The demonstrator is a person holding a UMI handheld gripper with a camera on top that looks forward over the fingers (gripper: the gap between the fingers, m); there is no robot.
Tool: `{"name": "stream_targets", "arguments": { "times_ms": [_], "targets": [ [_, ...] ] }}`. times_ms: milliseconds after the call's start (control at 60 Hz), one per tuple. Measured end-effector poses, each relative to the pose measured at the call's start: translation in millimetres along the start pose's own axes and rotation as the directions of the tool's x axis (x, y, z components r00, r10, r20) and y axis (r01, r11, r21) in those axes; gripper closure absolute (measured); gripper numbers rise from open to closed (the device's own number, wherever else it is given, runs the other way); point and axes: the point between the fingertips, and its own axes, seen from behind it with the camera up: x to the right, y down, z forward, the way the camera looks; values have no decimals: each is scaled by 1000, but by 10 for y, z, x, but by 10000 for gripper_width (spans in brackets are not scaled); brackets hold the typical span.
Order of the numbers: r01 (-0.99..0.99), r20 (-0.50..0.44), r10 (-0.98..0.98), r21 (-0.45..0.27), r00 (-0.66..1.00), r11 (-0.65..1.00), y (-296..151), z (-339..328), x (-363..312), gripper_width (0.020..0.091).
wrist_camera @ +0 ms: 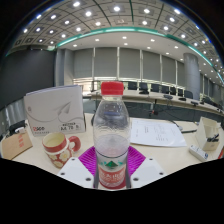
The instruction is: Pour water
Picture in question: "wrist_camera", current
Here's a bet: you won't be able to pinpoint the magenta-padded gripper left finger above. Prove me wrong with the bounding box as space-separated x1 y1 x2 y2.
57 145 98 190

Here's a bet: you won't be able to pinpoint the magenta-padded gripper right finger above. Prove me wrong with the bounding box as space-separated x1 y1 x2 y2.
126 145 166 189

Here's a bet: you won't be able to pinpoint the clear red-capped water bottle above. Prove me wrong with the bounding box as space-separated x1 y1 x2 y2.
92 81 131 190

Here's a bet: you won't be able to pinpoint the red floral ceramic mug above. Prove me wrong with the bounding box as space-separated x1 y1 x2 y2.
41 131 82 169

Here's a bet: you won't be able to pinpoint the white printed paper sheet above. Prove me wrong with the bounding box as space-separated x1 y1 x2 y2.
129 118 188 148

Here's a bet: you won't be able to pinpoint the white power strip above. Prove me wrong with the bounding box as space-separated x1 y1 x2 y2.
188 144 210 163

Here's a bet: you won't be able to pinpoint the brown paper envelope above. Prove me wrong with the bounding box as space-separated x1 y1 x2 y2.
0 131 34 161

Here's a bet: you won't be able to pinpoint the white paper ream box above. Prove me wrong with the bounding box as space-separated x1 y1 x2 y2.
23 84 87 137

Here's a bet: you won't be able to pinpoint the beige open cardboard box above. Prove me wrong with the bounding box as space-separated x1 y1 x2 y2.
194 116 221 152

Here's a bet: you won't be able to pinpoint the small black device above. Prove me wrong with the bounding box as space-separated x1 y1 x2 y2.
7 119 27 136

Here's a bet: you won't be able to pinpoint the row of black chairs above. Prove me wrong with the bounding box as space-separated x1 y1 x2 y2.
93 80 221 101

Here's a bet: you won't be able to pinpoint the round ceiling lights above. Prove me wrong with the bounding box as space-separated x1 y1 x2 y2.
18 0 224 73

